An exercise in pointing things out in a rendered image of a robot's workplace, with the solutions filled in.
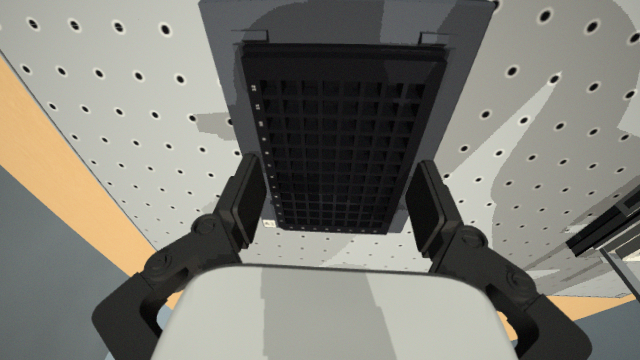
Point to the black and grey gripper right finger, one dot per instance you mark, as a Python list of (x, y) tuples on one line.
[(544, 332)]

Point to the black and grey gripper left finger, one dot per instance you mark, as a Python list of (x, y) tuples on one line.
[(126, 320)]

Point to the white well plate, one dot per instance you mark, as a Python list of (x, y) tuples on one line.
[(626, 246)]

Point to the black well plate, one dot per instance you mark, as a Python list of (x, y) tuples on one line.
[(329, 179)]

